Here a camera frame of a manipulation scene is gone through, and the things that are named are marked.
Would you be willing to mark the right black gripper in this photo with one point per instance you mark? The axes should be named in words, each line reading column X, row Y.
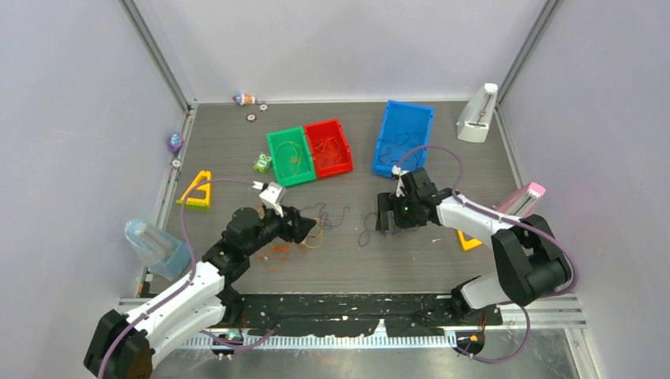
column 386, row 203

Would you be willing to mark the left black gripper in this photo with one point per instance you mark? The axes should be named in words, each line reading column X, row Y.
column 299, row 226

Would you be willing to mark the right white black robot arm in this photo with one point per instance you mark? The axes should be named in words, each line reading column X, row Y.
column 529, row 264

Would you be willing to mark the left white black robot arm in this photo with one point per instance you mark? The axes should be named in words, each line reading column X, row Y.
column 132, row 344

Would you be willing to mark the green plastic bin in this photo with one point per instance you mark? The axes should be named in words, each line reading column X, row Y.
column 292, row 160

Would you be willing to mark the red plastic bin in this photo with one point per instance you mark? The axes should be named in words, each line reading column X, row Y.
column 330, row 150

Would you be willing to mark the blue plastic bin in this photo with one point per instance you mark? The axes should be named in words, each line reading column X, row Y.
column 404, row 127

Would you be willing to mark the yellow orange toy piece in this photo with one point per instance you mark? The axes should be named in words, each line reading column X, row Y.
column 467, row 243

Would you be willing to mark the white metronome box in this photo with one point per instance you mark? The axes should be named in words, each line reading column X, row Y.
column 474, row 121

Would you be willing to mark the clear plastic bottle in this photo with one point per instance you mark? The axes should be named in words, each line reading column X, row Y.
column 161, row 253

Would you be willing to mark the pink metronome box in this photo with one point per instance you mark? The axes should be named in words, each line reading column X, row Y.
column 523, row 201

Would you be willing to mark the small figurine toy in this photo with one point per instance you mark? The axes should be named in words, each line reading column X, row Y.
column 243, row 99

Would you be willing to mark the purple round toy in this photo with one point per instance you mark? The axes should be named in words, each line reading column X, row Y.
column 175, row 142

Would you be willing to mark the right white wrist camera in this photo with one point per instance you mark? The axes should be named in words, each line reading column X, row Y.
column 398, row 174

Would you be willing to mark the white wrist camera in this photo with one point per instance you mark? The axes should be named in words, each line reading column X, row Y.
column 398, row 174
column 271, row 195

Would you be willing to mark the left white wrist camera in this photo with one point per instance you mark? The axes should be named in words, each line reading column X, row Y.
column 271, row 195

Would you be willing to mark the yellow triangular toy frame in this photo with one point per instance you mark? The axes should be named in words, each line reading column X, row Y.
column 198, row 193

